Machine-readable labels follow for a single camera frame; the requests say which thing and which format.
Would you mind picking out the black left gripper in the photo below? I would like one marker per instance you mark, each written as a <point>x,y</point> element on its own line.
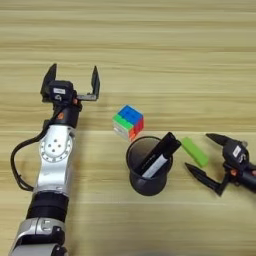
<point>68,115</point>

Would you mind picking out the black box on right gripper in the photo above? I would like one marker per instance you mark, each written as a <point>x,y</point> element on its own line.
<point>236,153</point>

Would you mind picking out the black mesh pen cup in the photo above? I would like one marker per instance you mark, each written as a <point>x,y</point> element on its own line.
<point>150,186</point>

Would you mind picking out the black marker pen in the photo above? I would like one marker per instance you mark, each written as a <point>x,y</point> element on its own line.
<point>163,148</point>

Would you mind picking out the green rectangular block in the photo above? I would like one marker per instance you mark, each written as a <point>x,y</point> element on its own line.
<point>196,152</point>

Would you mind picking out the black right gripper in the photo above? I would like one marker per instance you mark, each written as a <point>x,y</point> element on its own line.
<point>246,176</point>

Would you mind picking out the colourful puzzle cube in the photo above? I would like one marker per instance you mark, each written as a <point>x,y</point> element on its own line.
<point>128,121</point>

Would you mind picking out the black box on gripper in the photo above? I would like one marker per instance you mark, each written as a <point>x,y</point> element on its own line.
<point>236,153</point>
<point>61,93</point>

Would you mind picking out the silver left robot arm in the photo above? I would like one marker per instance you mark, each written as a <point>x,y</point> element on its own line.
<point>53,166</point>

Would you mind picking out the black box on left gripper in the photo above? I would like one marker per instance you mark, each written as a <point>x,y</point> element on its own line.
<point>61,93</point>

